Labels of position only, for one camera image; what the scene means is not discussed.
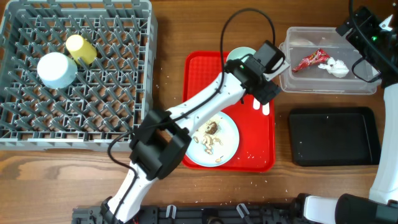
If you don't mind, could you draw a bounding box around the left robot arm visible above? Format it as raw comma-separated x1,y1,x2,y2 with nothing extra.
101,41,287,223

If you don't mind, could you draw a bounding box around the black tray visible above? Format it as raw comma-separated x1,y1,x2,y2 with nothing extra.
289,107,381,167

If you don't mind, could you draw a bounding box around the brown food scrap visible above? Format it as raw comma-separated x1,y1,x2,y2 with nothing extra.
205,121,218,135

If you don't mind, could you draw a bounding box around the red plastic tray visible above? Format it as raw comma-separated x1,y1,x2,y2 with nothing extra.
183,51,275,172

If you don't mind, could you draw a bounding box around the light blue plate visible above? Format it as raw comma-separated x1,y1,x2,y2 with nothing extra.
186,112,240,167

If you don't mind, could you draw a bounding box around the green plastic bowl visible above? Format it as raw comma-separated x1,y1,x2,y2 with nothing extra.
226,47,256,62

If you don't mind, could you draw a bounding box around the light blue bowl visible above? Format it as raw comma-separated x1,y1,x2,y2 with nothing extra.
37,52,78,89

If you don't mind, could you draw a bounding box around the clear plastic bin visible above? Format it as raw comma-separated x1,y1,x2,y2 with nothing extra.
279,27,381,95

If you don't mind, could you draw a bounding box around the yellow plastic cup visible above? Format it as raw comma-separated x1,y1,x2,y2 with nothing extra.
65,34,97,65

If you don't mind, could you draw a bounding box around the white plastic fork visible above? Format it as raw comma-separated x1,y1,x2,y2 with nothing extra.
253,99,261,110

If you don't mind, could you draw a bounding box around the red snack wrapper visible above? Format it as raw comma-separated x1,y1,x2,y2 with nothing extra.
292,49,330,73

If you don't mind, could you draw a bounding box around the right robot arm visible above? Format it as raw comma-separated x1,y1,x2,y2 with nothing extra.
290,1,397,223

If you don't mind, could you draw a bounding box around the white plastic spoon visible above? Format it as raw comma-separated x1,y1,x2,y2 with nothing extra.
262,103,270,116

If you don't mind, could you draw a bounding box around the grey dishwasher rack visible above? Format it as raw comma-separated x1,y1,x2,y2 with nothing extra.
1,1,158,151

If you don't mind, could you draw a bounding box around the white napkin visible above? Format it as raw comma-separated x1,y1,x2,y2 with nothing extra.
318,57,349,78

